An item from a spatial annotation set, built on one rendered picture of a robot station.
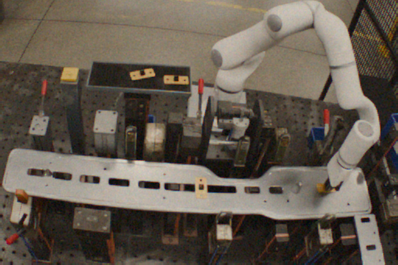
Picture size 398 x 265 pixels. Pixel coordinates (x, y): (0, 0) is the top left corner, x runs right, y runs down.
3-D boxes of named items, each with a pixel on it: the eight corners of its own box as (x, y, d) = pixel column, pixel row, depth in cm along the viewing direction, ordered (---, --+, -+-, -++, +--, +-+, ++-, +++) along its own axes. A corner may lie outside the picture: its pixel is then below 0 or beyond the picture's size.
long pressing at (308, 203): (-1, 197, 120) (-2, 195, 119) (12, 146, 135) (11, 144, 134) (372, 214, 137) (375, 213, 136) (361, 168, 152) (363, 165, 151)
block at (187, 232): (183, 236, 155) (193, 201, 133) (183, 208, 163) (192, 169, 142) (197, 236, 155) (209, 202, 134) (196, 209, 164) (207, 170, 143)
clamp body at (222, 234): (195, 277, 143) (210, 244, 117) (194, 250, 151) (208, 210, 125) (218, 277, 144) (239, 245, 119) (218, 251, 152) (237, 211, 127)
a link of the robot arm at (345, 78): (350, 54, 125) (366, 138, 131) (323, 66, 117) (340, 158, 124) (371, 53, 117) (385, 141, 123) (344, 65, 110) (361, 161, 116)
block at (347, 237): (310, 273, 148) (339, 247, 128) (307, 251, 156) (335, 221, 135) (329, 271, 149) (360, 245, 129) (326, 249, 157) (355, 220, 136)
